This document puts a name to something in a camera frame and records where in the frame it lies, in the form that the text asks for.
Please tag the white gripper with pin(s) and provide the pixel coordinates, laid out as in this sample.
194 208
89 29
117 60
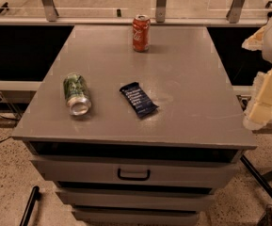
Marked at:
259 112

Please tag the green soda can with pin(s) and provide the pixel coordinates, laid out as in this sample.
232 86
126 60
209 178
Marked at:
76 94

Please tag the red cola can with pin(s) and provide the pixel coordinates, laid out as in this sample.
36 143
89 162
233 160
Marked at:
141 26

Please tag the black floor bar right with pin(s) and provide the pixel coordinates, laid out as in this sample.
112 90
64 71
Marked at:
259 178

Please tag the black floor bar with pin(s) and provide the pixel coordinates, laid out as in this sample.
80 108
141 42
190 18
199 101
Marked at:
259 178
33 198

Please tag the dark blue snack bar wrapper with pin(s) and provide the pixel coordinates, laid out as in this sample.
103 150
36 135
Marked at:
137 98

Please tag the grey drawer cabinet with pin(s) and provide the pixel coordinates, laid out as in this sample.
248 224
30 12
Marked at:
191 143

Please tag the black floor bar left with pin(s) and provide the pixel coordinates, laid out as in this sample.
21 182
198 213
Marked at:
33 198

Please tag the metal railing post right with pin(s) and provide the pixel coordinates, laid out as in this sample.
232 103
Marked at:
234 13

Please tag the metal railing post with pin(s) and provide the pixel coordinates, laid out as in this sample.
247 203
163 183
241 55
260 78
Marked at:
160 11
234 13
50 10

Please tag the metal railing post middle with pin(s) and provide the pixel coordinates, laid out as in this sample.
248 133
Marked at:
160 11

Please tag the black drawer handle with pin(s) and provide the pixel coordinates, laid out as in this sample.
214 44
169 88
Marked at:
133 176

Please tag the metal railing post left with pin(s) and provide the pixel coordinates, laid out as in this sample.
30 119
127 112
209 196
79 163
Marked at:
50 10

